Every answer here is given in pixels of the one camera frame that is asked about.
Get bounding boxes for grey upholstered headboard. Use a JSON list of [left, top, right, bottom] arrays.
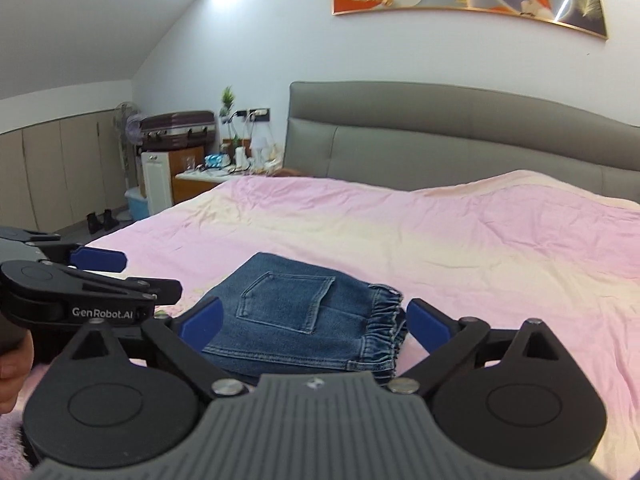
[[283, 81, 640, 200]]

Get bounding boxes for light blue bin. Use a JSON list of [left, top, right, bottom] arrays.
[[123, 186, 150, 222]]

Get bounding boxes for standing fan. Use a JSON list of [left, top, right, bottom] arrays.
[[112, 101, 145, 211]]

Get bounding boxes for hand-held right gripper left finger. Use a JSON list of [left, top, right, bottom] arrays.
[[70, 296, 251, 399]]

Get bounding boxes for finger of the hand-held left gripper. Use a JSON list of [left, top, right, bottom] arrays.
[[65, 267, 184, 307], [0, 227, 129, 274]]

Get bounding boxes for pink floral blanket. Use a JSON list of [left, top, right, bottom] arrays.
[[0, 169, 640, 480]]

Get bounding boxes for brown wooden cabinet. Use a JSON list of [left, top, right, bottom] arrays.
[[141, 146, 207, 213]]

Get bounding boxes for green potted plant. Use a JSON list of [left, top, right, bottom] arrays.
[[219, 85, 239, 141]]

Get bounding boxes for brown suitcase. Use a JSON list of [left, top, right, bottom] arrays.
[[137, 110, 220, 151]]

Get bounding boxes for person's left hand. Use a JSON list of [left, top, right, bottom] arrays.
[[0, 334, 36, 414]]

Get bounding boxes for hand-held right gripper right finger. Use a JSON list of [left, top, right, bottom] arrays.
[[387, 298, 564, 396]]

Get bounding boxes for blue denim pants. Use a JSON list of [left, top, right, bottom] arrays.
[[200, 252, 407, 379]]

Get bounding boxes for beige low cabinets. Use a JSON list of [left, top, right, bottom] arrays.
[[0, 108, 134, 234]]

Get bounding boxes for pink fuzzy cloth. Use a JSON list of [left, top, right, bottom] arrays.
[[0, 360, 53, 480]]

